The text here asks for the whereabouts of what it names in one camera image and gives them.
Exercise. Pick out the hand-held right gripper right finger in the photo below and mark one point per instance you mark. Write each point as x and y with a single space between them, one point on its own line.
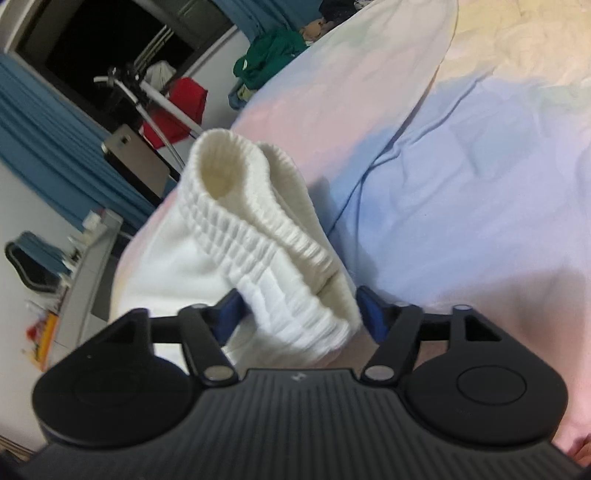
373 314

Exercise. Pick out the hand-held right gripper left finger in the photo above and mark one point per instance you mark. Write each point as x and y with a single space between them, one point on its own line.
233 310

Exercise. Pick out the white pants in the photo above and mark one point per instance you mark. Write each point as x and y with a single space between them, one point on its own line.
258 221

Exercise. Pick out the blue and yellow clothes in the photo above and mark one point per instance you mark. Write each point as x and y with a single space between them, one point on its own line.
240 94

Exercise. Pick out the black clothes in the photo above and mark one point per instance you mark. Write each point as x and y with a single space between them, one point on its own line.
344 10

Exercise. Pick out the white dressing table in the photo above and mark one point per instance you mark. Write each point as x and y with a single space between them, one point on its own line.
85 277

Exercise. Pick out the pastel bed sheet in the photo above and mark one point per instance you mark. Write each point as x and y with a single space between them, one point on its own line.
461 184

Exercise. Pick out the white folding table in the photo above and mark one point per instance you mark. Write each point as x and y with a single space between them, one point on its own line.
138 161

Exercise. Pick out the orange tray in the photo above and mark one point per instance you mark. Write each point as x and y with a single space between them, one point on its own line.
44 339

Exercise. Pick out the red cloth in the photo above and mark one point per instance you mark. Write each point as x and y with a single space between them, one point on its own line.
184 106

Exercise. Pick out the blue curtain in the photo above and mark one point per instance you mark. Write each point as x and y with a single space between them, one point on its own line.
258 14
55 138

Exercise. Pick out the white hanging garment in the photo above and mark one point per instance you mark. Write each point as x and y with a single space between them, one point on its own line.
160 73

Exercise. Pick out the green clothing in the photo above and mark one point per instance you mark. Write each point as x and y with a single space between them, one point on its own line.
270 55

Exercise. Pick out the brown plush toy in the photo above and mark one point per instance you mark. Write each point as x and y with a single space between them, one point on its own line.
311 31

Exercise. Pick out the dark window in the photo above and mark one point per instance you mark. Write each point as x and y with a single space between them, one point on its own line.
101 41

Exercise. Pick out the wavy frame mirror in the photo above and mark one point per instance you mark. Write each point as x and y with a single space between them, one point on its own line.
32 261

